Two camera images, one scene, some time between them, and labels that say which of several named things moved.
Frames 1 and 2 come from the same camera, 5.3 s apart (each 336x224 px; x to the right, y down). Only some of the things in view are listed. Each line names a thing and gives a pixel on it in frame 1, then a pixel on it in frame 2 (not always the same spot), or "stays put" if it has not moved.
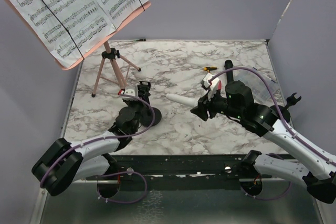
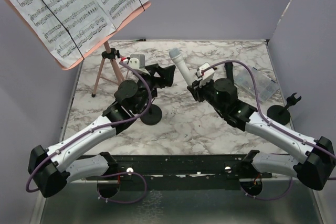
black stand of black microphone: (290, 100) stays put
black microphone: (228, 64) stays put
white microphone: (191, 102) to (176, 55)
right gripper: (201, 109) to (197, 89)
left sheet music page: (62, 6) stays put
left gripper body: (137, 104) to (150, 80)
